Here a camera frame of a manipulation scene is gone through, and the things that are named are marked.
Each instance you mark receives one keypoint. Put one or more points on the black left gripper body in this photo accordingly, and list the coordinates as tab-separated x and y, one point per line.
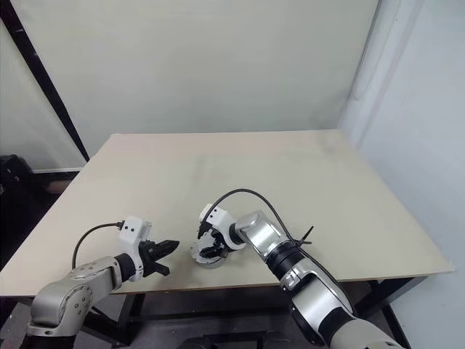
148	254

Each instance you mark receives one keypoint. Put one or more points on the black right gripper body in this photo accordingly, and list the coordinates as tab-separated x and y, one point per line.
209	229

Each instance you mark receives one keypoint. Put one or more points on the clear tape roll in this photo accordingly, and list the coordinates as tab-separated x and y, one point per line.
212	262

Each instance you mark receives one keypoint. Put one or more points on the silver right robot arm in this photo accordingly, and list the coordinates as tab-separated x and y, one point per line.
261	232

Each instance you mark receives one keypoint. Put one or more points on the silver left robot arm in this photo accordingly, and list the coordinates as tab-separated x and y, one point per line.
72	287

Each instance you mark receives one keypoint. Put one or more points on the black bag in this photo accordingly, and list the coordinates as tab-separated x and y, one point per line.
14	178

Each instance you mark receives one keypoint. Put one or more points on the black slanted pole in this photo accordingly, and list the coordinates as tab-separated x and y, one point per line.
36	62

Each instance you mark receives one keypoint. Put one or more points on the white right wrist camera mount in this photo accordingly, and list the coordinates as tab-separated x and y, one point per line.
222	220

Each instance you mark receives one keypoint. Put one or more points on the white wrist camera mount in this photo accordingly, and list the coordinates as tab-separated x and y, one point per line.
132	229
222	220

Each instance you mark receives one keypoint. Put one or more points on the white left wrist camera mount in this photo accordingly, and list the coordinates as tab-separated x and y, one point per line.
132	229

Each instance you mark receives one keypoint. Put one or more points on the black metal table frame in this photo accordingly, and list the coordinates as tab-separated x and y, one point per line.
134	309

